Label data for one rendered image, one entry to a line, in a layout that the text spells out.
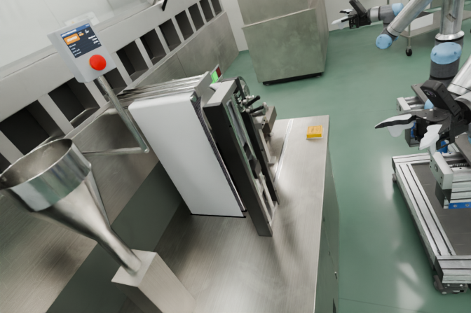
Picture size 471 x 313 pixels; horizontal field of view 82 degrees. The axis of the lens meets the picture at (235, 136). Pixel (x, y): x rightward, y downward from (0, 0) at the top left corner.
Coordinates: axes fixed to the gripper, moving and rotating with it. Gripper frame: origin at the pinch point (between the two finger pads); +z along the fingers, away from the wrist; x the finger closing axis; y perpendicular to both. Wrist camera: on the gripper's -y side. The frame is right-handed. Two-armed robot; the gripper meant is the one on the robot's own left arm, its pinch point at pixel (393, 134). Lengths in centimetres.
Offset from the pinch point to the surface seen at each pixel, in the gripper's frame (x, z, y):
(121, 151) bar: 13, 64, -20
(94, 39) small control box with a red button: 5, 55, -45
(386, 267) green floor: 45, -19, 119
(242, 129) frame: 21.4, 33.1, -8.6
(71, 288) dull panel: 11, 95, 11
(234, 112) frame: 22.7, 33.2, -14.3
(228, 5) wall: 525, -81, -45
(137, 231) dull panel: 32, 82, 17
